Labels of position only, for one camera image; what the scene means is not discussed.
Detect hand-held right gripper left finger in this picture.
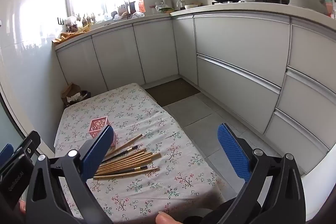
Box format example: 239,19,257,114
25,125,116,224

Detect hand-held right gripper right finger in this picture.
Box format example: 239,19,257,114
217,123,306,224

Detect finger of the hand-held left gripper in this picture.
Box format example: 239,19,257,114
0,144,14,161
10,131,41,161

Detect dark chopstick with silver band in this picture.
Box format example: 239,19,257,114
102,145,139,163
115,166,148,175

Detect pink perforated utensil holder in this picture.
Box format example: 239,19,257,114
88,116,116,149

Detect pile of wooden chopsticks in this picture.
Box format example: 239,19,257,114
93,133,161,179

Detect person's right hand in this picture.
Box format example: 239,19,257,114
155,211,182,224

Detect sliding glass door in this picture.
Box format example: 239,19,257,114
0,82,56,161

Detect floral tablecloth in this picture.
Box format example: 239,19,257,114
54,83,227,224

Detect brown floor mat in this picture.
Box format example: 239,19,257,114
144,78,201,107

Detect white kitchen cabinets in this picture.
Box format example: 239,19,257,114
54,11,336,177

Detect yellow plastic bag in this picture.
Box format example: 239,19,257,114
52,30,91,44

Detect row of condiment bottles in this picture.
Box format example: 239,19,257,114
68,13,106,28

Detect white kitchen countertop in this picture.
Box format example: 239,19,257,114
52,2,336,47

